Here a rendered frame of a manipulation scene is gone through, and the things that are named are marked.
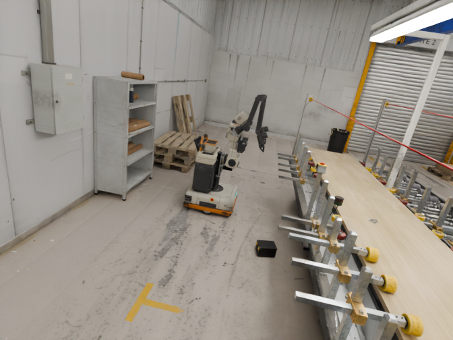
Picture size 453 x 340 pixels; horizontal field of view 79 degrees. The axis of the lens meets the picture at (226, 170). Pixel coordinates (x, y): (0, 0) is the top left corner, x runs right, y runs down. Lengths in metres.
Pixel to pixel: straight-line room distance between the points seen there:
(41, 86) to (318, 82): 8.04
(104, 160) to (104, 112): 0.62
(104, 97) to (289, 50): 6.94
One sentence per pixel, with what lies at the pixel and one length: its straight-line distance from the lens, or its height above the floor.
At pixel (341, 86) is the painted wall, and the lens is 9.73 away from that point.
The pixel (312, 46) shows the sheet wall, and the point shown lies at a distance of 9.61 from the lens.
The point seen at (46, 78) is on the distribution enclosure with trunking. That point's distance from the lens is 2.93.
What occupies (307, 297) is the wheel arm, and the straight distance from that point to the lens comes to 1.36.
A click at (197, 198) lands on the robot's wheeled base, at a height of 0.21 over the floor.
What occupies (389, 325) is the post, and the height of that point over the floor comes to 1.12.
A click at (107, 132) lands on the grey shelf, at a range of 3.76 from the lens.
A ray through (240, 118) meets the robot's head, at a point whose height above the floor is 1.32.
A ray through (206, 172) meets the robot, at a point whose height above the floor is 0.59.
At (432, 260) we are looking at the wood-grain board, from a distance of 2.26.
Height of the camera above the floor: 1.82
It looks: 19 degrees down
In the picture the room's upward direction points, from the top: 9 degrees clockwise
